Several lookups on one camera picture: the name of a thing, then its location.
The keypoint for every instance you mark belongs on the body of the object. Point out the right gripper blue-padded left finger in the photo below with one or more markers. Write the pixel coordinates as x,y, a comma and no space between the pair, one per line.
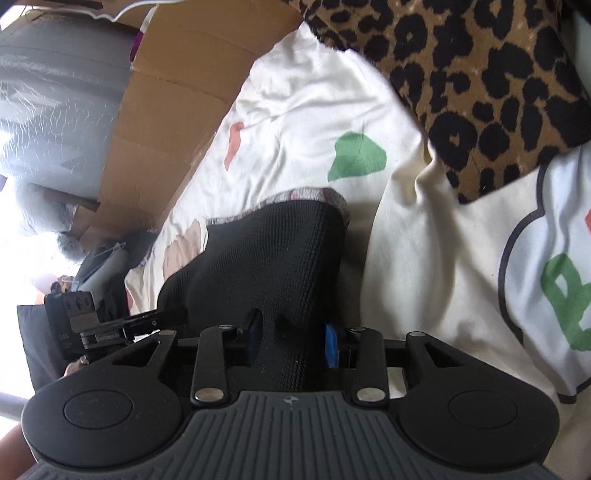
219,349

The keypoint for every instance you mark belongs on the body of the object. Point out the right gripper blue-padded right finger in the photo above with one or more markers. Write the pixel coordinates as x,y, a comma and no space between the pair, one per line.
357,359

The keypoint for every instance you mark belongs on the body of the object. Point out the black knit garment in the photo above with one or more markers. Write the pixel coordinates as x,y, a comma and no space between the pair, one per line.
283,260

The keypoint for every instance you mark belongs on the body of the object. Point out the person's left hand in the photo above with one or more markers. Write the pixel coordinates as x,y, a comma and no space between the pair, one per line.
15,455

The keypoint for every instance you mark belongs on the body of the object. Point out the dark grey pillow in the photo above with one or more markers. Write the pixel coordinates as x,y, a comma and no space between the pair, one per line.
44,360

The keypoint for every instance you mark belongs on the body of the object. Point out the grey plush toy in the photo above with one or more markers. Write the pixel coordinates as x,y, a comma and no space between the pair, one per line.
101,253

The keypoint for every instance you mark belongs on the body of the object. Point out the cream bear print bedsheet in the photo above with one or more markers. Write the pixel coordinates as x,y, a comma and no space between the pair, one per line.
506,278

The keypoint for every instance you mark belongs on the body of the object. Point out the grey washing machine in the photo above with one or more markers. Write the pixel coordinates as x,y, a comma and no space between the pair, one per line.
63,77

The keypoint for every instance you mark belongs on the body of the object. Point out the brown cardboard panel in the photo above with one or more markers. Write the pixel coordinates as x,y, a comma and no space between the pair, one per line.
190,66

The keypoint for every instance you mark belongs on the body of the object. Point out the leopard print fabric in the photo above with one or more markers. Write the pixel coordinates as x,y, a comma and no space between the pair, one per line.
490,82

